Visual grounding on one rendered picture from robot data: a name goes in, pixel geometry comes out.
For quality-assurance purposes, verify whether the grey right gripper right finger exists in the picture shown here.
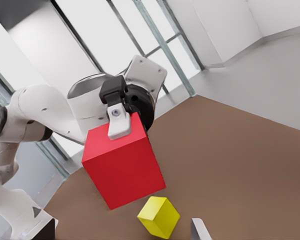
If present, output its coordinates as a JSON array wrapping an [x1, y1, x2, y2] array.
[[191, 217, 213, 240]]

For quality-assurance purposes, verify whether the yellow wooden cube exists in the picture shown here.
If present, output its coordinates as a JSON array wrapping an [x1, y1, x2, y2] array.
[[136, 195, 181, 239]]

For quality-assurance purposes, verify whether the red wooden cube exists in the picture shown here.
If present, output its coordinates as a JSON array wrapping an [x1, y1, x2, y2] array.
[[81, 111, 167, 211]]

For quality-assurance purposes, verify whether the silver frame crossbar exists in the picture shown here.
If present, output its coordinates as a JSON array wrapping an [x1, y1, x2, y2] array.
[[142, 31, 181, 58]]

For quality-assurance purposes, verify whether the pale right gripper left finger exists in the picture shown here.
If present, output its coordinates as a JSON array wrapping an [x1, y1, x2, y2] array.
[[106, 104, 132, 141]]

